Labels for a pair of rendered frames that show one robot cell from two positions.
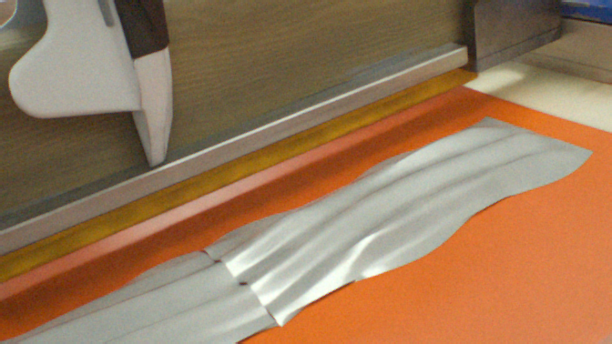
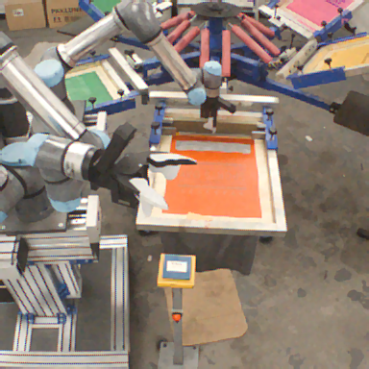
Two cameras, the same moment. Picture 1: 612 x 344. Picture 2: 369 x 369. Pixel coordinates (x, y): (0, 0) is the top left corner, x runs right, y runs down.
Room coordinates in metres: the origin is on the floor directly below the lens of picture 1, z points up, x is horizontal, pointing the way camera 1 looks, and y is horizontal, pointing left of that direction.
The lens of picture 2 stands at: (-1.11, -0.66, 2.20)
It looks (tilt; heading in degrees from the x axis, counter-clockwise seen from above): 45 degrees down; 33
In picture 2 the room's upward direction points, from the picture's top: straight up
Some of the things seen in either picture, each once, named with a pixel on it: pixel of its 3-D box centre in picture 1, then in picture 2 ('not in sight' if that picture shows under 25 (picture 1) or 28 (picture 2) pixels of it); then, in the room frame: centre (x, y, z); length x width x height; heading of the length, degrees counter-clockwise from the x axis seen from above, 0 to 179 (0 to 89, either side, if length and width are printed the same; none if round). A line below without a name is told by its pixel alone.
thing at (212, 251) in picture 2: not in sight; (209, 246); (-0.14, -0.17, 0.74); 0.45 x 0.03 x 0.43; 119
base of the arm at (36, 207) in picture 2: not in sight; (32, 193); (-0.65, 0.20, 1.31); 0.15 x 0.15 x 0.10
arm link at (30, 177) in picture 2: not in sight; (21, 167); (-0.66, 0.20, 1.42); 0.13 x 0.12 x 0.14; 12
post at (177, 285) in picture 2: not in sight; (178, 325); (-0.44, -0.20, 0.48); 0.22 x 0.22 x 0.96; 29
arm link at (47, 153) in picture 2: not in sight; (52, 155); (-0.73, -0.08, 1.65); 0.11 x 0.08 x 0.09; 102
